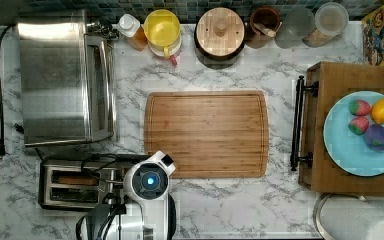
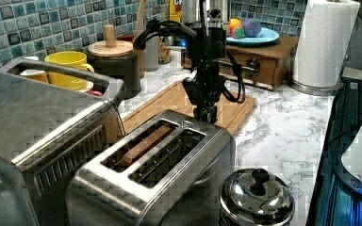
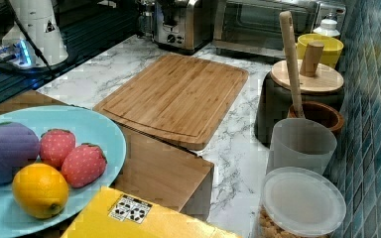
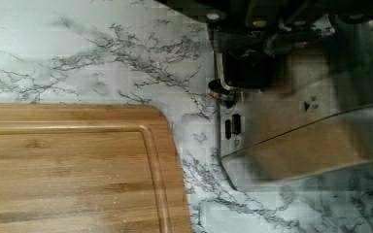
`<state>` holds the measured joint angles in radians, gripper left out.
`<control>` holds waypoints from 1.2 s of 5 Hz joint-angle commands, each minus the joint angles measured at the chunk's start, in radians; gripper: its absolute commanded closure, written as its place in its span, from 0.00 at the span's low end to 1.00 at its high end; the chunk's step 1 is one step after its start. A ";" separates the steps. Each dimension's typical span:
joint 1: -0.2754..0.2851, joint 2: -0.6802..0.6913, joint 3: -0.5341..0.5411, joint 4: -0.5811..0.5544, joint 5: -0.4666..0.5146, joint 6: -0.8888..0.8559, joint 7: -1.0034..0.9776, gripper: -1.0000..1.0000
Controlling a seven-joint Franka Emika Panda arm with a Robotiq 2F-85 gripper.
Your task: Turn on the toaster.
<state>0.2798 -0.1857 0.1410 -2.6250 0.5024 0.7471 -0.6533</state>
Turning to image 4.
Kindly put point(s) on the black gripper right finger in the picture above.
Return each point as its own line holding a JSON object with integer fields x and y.
{"x": 299, "y": 37}

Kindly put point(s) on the stainless steel toaster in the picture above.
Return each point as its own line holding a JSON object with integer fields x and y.
{"x": 314, "y": 121}

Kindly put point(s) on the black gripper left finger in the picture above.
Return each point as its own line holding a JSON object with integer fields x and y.
{"x": 241, "y": 42}

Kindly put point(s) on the bamboo cutting board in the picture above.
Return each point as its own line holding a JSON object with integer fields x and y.
{"x": 89, "y": 169}

